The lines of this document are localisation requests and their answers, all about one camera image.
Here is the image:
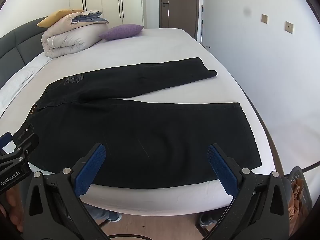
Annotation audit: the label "grey padded headboard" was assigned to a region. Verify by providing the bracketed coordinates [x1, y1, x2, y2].
[0, 17, 50, 90]

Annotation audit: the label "person's left hand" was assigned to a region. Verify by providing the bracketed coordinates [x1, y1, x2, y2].
[0, 186, 24, 233]

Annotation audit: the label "black pants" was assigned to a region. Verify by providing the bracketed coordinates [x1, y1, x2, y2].
[14, 57, 262, 189]

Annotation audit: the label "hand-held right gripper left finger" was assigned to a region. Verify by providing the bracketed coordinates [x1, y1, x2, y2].
[22, 143, 110, 240]

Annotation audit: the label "person's right foot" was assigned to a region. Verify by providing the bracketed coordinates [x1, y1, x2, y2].
[199, 211, 218, 227]

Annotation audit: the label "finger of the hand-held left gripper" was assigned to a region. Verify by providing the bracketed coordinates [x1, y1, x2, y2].
[0, 132, 12, 153]
[12, 134, 40, 162]

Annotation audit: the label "brown door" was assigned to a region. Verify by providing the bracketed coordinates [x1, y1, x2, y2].
[159, 0, 200, 39]

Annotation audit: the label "brown cloth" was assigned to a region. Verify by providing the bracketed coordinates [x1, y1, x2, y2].
[289, 177, 304, 228]

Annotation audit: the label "yellow pillow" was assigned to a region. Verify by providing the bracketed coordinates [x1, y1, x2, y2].
[37, 9, 84, 28]

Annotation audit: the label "folded beige duvet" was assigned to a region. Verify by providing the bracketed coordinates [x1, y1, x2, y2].
[41, 11, 109, 59]

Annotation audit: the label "person's left foot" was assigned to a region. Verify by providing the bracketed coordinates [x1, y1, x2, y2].
[84, 204, 122, 222]

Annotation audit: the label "white bed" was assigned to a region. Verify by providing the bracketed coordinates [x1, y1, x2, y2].
[0, 27, 283, 212]

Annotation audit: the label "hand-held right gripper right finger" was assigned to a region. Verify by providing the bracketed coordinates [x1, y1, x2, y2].
[206, 144, 298, 240]

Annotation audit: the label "folded blue-grey cloth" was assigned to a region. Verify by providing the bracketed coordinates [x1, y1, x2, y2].
[71, 10, 109, 25]

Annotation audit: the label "purple pillow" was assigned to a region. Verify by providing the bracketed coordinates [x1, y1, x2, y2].
[99, 24, 145, 41]

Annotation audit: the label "white wardrobe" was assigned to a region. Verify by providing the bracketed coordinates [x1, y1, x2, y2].
[69, 0, 160, 29]

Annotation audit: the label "person's foot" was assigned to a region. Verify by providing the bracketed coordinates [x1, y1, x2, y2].
[84, 204, 122, 222]
[199, 211, 218, 227]

